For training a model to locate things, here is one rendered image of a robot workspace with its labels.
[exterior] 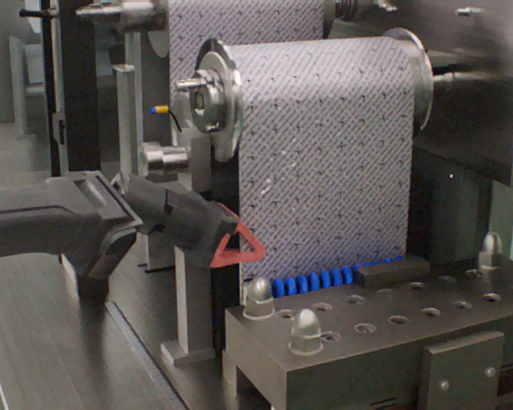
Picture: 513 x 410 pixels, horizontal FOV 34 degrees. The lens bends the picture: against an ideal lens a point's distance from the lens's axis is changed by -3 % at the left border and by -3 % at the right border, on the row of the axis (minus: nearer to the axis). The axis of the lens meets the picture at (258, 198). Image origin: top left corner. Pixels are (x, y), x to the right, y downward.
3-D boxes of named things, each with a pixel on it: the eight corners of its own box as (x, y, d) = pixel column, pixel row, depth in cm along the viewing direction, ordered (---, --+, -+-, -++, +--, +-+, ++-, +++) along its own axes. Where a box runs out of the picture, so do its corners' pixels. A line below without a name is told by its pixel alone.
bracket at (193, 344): (157, 350, 115) (148, 132, 105) (201, 342, 118) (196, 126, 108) (170, 368, 111) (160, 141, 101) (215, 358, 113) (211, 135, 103)
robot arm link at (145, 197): (121, 189, 89) (117, 157, 93) (90, 234, 92) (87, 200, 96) (177, 212, 92) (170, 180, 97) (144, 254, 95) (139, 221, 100)
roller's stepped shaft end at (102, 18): (74, 24, 118) (73, 1, 117) (115, 21, 120) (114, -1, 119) (79, 26, 115) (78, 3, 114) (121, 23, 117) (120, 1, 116)
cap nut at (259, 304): (237, 309, 98) (237, 273, 96) (267, 304, 99) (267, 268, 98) (251, 322, 95) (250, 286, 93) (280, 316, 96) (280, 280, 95)
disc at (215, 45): (190, 130, 111) (196, 21, 103) (193, 129, 111) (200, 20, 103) (234, 184, 99) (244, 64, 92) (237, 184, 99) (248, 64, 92)
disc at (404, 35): (362, 111, 121) (376, 13, 113) (364, 111, 121) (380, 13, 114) (418, 159, 109) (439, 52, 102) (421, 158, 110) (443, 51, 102)
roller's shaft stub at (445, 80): (392, 97, 114) (393, 64, 113) (434, 93, 117) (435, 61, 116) (409, 102, 110) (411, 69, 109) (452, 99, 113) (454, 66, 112)
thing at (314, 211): (239, 305, 104) (238, 158, 98) (402, 271, 113) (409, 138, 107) (241, 307, 104) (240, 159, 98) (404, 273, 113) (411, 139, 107)
